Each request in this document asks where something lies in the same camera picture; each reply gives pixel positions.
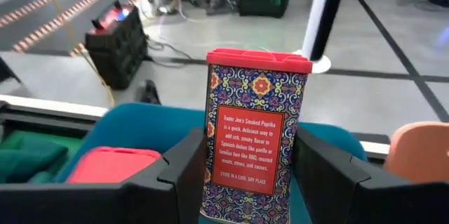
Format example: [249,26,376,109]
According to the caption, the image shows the white table edge rail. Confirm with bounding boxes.
[0,93,391,160]

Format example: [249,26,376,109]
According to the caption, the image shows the black table frame rail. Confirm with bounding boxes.
[0,101,101,137]

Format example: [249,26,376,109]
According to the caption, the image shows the white black pole with base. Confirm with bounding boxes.
[293,0,351,74]

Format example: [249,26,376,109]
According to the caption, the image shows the dark green cloth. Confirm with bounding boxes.
[0,130,85,185]

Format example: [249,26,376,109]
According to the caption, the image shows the yellow hanging cable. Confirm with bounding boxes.
[34,0,116,108]

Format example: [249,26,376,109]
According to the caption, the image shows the smoked paprika tin red lid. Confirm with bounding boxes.
[65,145,163,185]
[199,48,314,224]

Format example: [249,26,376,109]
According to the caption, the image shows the blue plastic bin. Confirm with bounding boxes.
[54,103,368,224]

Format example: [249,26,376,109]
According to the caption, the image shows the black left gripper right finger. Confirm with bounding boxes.
[292,125,449,224]

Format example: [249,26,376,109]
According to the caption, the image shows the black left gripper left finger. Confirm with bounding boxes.
[0,127,208,224]

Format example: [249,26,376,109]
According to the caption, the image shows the orange plastic bin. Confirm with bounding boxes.
[383,121,449,185]

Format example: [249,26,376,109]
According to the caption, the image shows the black crate red top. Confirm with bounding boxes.
[83,0,149,91]

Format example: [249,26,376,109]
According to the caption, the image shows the grey floor mat striped edges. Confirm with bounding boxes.
[0,0,145,53]

